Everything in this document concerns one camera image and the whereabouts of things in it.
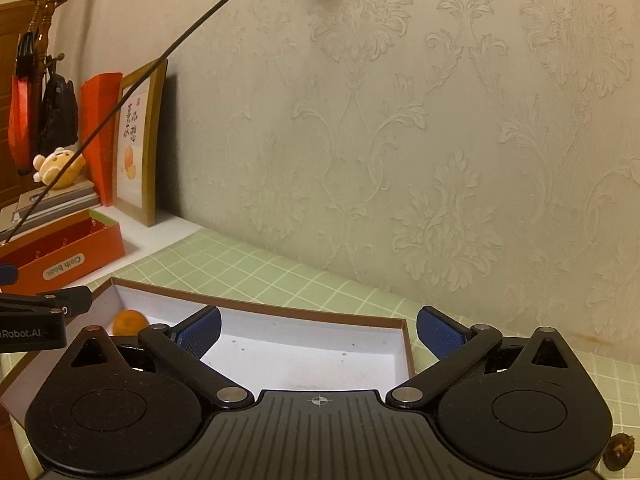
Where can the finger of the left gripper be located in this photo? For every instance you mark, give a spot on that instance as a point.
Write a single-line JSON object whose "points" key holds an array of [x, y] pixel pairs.
{"points": [[71, 301]]}

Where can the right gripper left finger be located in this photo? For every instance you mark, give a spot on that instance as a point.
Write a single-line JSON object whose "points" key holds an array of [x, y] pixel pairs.
{"points": [[178, 351]]}

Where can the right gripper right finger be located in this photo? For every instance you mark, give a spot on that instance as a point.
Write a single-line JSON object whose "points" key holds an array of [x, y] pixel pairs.
{"points": [[458, 350]]}

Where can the dark brown passion fruit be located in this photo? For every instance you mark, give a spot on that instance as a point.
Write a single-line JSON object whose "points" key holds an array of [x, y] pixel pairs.
{"points": [[618, 452]]}

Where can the red cloth book box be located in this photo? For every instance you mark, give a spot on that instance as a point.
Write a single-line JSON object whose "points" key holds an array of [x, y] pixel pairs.
{"points": [[61, 252]]}

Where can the orange tangerine in box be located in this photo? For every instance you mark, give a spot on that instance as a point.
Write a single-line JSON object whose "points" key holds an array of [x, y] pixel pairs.
{"points": [[128, 323]]}

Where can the brown white shallow box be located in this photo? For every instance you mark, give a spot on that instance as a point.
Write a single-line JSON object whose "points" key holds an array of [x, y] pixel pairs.
{"points": [[267, 347]]}

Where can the green checkered tablecloth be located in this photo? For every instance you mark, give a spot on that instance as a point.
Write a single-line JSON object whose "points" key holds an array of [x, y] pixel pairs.
{"points": [[209, 262]]}

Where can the stack of grey books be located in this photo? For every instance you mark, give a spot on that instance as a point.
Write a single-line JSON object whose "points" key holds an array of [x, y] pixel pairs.
{"points": [[56, 204]]}

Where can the yellow plush toy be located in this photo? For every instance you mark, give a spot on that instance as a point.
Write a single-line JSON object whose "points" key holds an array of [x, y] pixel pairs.
{"points": [[48, 167]]}

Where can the black hanging bag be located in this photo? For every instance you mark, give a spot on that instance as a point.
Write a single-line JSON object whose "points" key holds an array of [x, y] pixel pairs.
{"points": [[58, 119]]}

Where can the wooden framed picture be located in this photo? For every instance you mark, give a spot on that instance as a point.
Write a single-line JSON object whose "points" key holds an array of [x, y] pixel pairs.
{"points": [[135, 144]]}

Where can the red hanging bag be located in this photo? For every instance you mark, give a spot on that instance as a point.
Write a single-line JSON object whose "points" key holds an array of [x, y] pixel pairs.
{"points": [[23, 122]]}

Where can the wooden coat rack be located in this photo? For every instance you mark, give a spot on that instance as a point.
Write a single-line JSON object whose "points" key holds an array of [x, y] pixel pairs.
{"points": [[25, 27]]}

